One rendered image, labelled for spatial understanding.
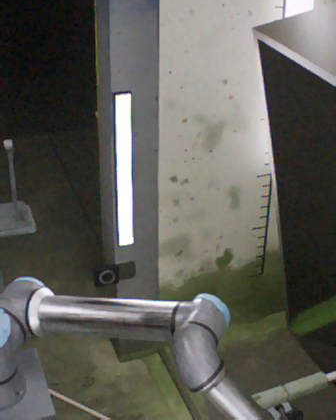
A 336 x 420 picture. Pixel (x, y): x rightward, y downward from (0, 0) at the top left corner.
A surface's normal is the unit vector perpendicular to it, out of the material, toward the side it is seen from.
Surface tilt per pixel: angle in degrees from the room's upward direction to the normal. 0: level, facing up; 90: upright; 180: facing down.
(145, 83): 90
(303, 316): 90
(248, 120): 90
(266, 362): 0
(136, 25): 90
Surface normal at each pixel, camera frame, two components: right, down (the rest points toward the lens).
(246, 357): 0.01, -0.86
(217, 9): 0.34, 0.47
